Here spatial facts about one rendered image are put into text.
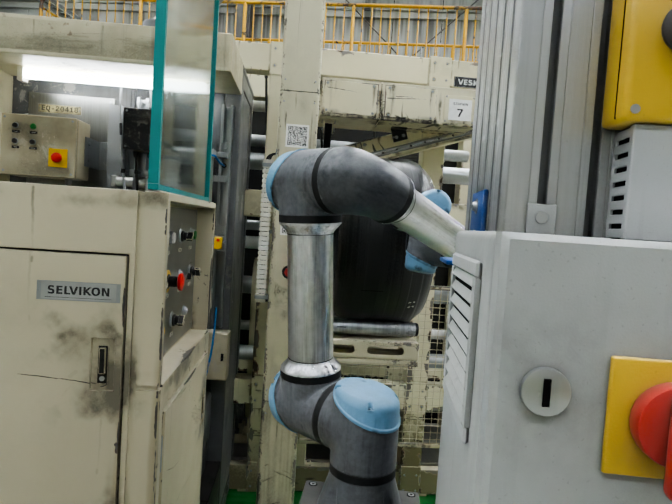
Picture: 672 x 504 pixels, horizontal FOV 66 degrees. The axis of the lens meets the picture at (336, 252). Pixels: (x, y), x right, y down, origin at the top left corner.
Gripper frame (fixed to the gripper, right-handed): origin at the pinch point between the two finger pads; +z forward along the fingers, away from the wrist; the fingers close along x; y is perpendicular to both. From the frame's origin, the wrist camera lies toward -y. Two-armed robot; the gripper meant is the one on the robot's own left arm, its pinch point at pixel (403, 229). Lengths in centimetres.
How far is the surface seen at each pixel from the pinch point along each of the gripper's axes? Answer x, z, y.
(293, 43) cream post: 36, 15, 60
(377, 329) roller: 3.2, 18.1, -30.7
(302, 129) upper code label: 31.7, 17.8, 33.0
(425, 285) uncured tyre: -9.3, 8.0, -15.8
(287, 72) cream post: 38, 16, 51
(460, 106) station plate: -28, 41, 54
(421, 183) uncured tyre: -6.4, 7.4, 15.8
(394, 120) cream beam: -3, 43, 47
